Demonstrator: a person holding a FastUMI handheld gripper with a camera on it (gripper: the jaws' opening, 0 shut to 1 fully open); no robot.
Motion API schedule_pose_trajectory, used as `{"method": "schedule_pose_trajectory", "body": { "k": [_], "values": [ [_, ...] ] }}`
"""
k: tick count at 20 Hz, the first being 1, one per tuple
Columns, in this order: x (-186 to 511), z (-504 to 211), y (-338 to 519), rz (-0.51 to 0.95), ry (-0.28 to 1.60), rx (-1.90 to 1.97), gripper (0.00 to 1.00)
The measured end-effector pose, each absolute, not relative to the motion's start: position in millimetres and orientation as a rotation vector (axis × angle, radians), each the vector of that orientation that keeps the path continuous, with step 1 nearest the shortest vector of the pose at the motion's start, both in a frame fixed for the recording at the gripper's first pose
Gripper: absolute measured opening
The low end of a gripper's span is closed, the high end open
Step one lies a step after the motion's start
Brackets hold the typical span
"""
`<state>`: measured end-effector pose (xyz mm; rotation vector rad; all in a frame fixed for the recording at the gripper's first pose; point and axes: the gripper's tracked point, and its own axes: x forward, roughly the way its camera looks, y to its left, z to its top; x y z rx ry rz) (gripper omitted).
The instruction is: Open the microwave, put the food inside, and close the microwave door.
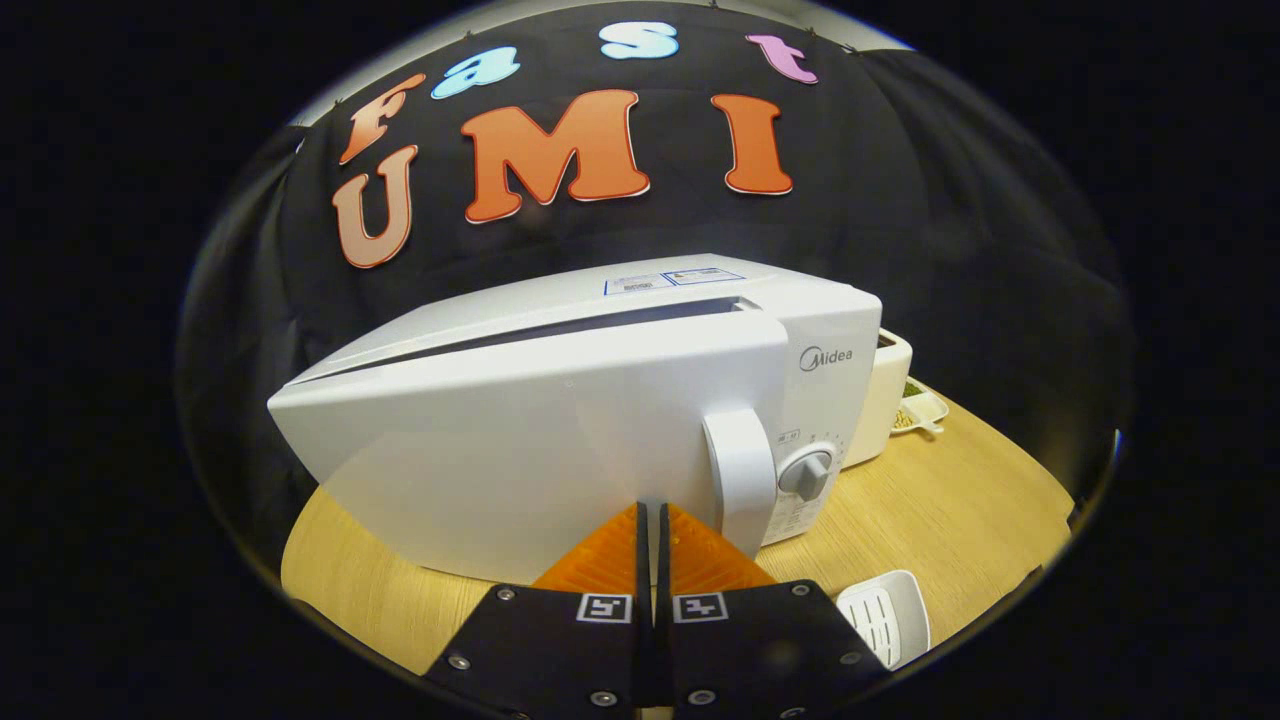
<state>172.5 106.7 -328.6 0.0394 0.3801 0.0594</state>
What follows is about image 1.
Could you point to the white microwave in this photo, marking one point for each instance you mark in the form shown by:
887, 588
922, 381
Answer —
500, 440

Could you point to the white divided dish of beans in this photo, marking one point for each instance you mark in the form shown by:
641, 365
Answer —
925, 408

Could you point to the white toaster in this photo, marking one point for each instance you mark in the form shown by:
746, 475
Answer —
885, 400

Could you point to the white rectangular plastic tray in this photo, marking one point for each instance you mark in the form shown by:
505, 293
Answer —
900, 610

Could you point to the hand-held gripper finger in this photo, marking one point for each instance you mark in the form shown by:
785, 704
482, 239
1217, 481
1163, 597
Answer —
645, 570
662, 570

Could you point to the black backdrop cloth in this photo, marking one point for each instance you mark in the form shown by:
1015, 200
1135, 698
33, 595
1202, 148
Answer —
950, 250

